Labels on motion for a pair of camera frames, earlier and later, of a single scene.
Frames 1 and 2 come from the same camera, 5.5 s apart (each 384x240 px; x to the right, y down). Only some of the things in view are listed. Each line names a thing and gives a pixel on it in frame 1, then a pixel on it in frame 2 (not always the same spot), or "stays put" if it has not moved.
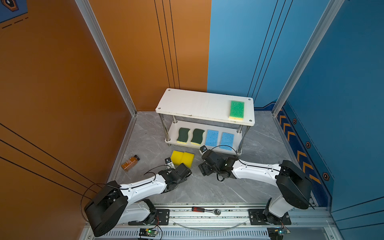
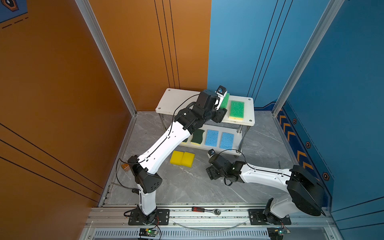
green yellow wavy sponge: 197,136 stays put
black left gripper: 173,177 to 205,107
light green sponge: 237,110 stays put
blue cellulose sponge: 212,138 stays put
